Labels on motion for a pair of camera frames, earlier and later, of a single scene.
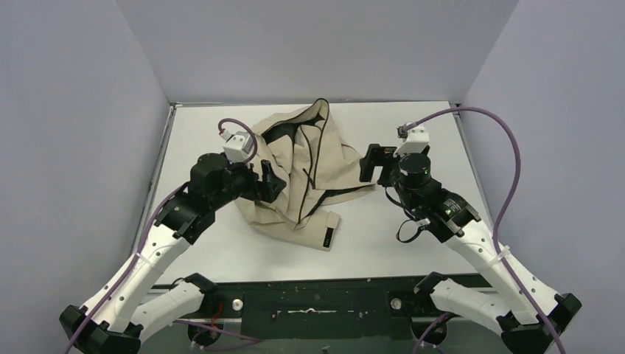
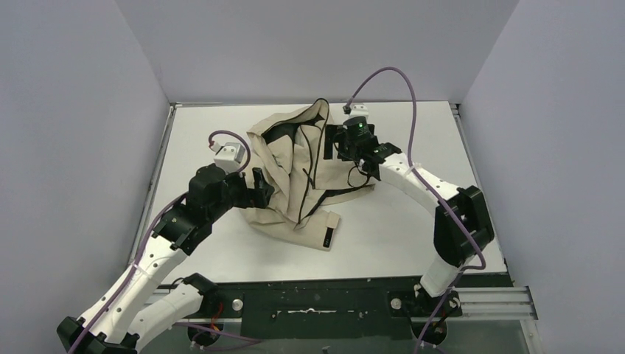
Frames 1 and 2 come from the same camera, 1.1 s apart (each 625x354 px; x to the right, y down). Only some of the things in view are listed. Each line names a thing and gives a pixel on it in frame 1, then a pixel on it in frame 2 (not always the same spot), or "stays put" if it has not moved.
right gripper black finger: x=376 y=155 -> x=331 y=132
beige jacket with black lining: x=304 y=149 stays put
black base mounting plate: x=332 y=310 stays put
